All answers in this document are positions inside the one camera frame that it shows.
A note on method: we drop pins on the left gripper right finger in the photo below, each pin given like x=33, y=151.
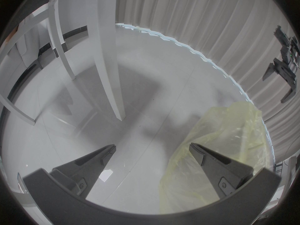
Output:
x=218, y=167

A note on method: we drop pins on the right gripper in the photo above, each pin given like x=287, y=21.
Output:
x=284, y=70

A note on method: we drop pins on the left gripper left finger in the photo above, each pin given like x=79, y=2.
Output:
x=89, y=165

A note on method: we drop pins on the yellow plastic bag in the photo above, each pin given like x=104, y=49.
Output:
x=222, y=130

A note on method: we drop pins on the grey padded white chair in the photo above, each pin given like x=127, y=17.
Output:
x=107, y=55

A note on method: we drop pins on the white curtain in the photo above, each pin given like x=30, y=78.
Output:
x=187, y=13

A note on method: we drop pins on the pale grey sofa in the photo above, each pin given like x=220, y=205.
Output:
x=28, y=46

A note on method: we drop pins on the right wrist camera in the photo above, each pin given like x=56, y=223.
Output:
x=280, y=35

